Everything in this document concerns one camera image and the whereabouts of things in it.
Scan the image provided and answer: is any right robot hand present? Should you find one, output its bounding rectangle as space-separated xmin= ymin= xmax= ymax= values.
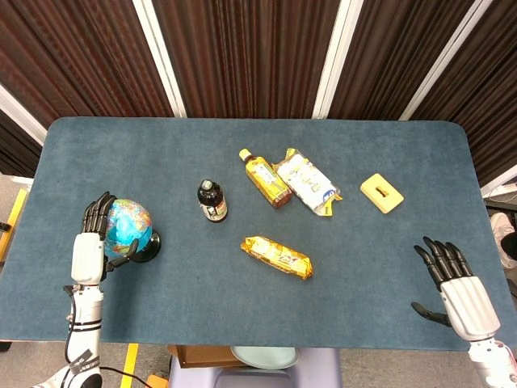
xmin=410 ymin=236 xmax=502 ymax=342

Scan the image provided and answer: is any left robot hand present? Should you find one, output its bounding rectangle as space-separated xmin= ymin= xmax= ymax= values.
xmin=70 ymin=191 xmax=141 ymax=285

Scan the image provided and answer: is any small blue globe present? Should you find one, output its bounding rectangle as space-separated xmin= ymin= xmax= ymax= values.
xmin=103 ymin=198 xmax=162 ymax=264

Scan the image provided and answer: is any white sneaker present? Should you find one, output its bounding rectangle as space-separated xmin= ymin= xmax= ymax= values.
xmin=490 ymin=212 xmax=517 ymax=269

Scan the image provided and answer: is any dark glass bottle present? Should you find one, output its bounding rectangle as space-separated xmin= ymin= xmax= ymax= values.
xmin=196 ymin=179 xmax=229 ymax=223

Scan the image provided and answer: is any cream yellow rectangular block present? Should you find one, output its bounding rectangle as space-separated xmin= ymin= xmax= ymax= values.
xmin=359 ymin=172 xmax=406 ymax=215

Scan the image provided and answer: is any brown cardboard box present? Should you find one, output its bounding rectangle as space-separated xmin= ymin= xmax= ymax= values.
xmin=167 ymin=344 xmax=248 ymax=369

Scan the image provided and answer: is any blue table mat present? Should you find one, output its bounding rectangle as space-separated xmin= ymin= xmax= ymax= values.
xmin=0 ymin=116 xmax=517 ymax=352

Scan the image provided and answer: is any golden snack packet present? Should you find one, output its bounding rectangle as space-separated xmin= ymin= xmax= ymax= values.
xmin=240 ymin=235 xmax=315 ymax=281

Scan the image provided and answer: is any yellow tea bottle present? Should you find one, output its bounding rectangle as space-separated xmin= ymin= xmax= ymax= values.
xmin=237 ymin=148 xmax=293 ymax=209

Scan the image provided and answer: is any lavender plastic stool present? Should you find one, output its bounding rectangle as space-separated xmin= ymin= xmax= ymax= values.
xmin=167 ymin=347 xmax=343 ymax=388

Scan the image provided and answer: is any pale green plate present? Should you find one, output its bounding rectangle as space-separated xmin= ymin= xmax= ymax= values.
xmin=230 ymin=346 xmax=301 ymax=370

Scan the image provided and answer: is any white snack packet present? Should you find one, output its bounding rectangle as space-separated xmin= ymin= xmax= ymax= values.
xmin=271 ymin=147 xmax=344 ymax=218

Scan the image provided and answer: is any black cable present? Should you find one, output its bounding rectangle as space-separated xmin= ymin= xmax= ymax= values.
xmin=99 ymin=365 xmax=154 ymax=388

